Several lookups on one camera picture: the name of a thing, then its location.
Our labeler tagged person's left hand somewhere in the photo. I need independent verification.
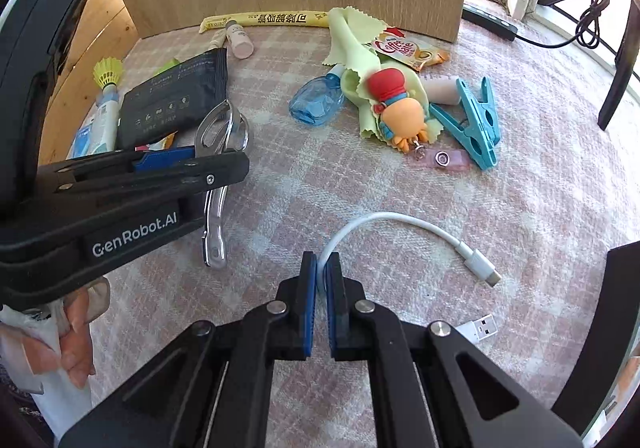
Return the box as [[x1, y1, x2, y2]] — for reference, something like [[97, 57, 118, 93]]
[[59, 278, 112, 390]]

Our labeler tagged pink badge clip strap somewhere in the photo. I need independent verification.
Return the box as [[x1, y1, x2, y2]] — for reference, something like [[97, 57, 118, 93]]
[[410, 138, 473, 171]]

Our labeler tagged white blue tube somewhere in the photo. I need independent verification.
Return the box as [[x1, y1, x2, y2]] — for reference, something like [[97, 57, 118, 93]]
[[72, 88, 121, 159]]

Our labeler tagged black power strip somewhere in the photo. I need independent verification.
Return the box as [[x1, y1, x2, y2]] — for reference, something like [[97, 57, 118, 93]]
[[461, 2, 518, 41]]

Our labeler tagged yellow shuttlecock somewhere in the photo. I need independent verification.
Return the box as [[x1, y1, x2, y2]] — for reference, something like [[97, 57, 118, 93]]
[[92, 58, 126, 92]]

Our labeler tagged small pink bottle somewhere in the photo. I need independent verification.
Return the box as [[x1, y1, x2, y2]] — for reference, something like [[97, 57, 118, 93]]
[[225, 22, 255, 60]]

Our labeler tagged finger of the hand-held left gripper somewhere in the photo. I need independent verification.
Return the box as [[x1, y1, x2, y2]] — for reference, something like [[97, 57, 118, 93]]
[[37, 145, 197, 176], [20, 151, 251, 235]]

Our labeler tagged teal plastic clothespin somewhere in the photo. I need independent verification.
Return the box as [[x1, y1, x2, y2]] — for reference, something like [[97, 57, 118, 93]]
[[429, 102, 496, 163], [456, 76, 501, 171]]

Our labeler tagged long yellow straw packet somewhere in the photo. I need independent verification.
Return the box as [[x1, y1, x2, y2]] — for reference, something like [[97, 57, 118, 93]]
[[200, 8, 331, 34]]

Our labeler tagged orange white creamer sachet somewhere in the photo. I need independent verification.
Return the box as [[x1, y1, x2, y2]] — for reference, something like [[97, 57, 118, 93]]
[[367, 28, 451, 73]]

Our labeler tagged cream tape roll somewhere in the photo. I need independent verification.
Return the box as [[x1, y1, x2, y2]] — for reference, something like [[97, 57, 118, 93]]
[[422, 76, 461, 106]]

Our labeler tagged large metal clip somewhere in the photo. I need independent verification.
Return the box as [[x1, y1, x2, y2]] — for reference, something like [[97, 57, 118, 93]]
[[194, 99, 250, 269]]

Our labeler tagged small orange white sachet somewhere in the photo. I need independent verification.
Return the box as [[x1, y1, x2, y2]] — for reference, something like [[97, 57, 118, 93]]
[[134, 132, 178, 153]]

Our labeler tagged white usb cable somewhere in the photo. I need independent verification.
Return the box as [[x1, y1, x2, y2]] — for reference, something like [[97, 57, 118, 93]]
[[317, 212, 502, 345]]

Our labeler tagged blue spray bottle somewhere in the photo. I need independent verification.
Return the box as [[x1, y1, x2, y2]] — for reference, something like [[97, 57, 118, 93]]
[[289, 65, 347, 125]]

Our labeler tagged light green cleaning cloth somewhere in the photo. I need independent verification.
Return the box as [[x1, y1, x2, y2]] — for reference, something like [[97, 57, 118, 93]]
[[322, 6, 446, 141]]

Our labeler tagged black power cable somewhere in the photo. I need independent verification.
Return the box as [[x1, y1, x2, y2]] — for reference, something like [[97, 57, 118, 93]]
[[515, 0, 613, 48]]

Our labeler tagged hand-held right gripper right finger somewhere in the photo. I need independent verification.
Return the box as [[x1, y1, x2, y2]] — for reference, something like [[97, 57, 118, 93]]
[[325, 252, 586, 448]]

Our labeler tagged black storage box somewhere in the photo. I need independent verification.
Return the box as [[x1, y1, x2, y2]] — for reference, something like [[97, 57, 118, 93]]
[[550, 240, 640, 434]]

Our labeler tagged orange red toy keychain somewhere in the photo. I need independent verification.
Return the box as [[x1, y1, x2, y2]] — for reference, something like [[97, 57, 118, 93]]
[[367, 68, 431, 153]]

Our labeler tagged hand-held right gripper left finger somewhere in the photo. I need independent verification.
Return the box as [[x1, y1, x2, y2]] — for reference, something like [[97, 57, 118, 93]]
[[57, 250, 318, 448]]

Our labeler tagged black foil packet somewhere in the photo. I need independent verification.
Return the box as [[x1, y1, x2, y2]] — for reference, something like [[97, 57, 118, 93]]
[[116, 49, 230, 152]]

